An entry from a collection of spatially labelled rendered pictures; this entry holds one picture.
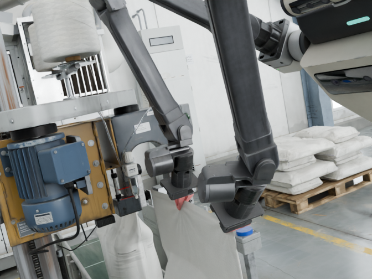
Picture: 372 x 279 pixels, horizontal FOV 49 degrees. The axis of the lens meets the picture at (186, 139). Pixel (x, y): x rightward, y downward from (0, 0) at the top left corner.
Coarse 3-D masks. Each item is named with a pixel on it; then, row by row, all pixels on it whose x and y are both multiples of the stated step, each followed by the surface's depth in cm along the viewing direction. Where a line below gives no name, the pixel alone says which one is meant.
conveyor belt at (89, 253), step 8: (88, 240) 309; (96, 240) 305; (72, 248) 299; (80, 248) 295; (88, 248) 292; (96, 248) 289; (80, 256) 279; (88, 256) 276; (96, 256) 273; (88, 264) 263; (96, 264) 260; (104, 264) 258; (88, 272) 250; (96, 272) 248; (104, 272) 245
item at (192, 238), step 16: (160, 192) 127; (160, 208) 130; (176, 208) 119; (192, 208) 107; (160, 224) 133; (176, 224) 122; (192, 224) 110; (208, 224) 100; (176, 240) 125; (192, 240) 114; (208, 240) 102; (224, 240) 94; (176, 256) 127; (192, 256) 117; (208, 256) 104; (224, 256) 96; (176, 272) 123; (192, 272) 117; (208, 272) 107; (224, 272) 98; (240, 272) 90
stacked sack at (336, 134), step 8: (312, 128) 466; (320, 128) 458; (328, 128) 451; (336, 128) 439; (344, 128) 432; (352, 128) 434; (296, 136) 465; (304, 136) 453; (312, 136) 443; (320, 136) 434; (328, 136) 423; (336, 136) 422; (344, 136) 424; (352, 136) 431
